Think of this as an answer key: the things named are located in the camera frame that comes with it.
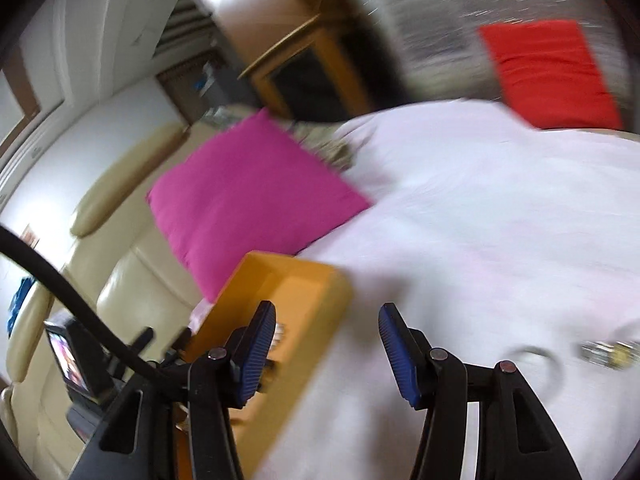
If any beige patterned cloth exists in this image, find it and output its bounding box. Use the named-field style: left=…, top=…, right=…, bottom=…
left=288, top=122, right=355, bottom=171

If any silver bangle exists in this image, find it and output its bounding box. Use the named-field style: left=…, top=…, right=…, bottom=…
left=506, top=346, right=564, bottom=403

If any red cushion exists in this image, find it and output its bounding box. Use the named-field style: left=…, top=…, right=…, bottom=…
left=478, top=20, right=624, bottom=130

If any wooden cabinet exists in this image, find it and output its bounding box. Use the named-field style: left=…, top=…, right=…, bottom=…
left=240, top=13, right=374, bottom=122

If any black cable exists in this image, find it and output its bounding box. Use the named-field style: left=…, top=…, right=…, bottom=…
left=0, top=224, right=191, bottom=391

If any cream leather sofa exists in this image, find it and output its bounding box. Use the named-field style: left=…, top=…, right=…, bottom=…
left=1, top=122, right=217, bottom=479

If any silver gold-faced wristwatch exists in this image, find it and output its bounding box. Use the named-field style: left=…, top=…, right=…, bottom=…
left=578, top=341, right=639, bottom=370

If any orange storage box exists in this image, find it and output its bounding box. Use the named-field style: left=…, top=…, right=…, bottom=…
left=183, top=252, right=352, bottom=479

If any white pink bed towel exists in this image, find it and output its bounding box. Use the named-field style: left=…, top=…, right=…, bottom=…
left=257, top=101, right=639, bottom=479

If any magenta cushion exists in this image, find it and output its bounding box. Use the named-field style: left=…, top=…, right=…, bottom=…
left=146, top=110, right=371, bottom=301

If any small display screen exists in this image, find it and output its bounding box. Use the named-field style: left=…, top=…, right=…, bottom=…
left=44, top=310, right=115, bottom=404

